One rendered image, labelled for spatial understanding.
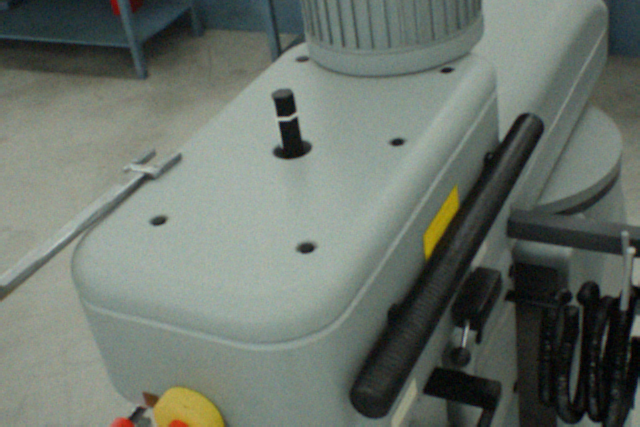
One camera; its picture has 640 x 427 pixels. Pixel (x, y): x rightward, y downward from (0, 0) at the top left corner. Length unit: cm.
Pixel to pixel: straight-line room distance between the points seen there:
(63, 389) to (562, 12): 266
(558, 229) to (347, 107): 36
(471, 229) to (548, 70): 48
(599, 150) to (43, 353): 280
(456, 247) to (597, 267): 62
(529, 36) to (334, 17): 45
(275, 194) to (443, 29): 28
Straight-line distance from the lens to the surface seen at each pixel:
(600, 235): 115
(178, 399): 77
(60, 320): 398
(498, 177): 94
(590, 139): 148
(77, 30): 633
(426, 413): 104
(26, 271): 77
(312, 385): 72
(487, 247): 107
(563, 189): 136
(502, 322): 119
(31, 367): 380
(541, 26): 138
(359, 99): 93
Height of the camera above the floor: 231
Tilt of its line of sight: 32 degrees down
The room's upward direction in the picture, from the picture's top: 10 degrees counter-clockwise
